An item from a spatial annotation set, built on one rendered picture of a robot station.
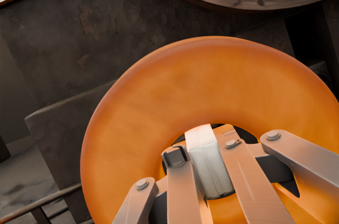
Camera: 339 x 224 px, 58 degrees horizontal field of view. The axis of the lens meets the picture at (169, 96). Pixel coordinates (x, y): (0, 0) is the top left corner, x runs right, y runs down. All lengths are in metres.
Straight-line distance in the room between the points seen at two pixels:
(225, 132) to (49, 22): 0.46
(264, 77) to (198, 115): 0.04
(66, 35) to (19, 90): 6.84
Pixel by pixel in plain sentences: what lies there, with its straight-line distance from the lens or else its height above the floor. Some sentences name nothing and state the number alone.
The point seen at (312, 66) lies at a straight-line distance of 0.57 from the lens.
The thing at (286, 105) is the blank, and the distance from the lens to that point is 0.17.
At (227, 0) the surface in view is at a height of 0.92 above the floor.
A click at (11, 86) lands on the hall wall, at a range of 7.47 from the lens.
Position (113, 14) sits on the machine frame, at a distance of 0.55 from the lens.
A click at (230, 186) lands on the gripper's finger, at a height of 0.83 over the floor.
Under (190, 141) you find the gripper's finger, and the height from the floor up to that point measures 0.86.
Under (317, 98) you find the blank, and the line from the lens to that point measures 0.18.
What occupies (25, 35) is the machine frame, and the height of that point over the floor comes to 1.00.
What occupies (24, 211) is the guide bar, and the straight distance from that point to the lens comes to 0.62.
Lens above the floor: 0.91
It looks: 11 degrees down
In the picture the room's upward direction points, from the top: 22 degrees counter-clockwise
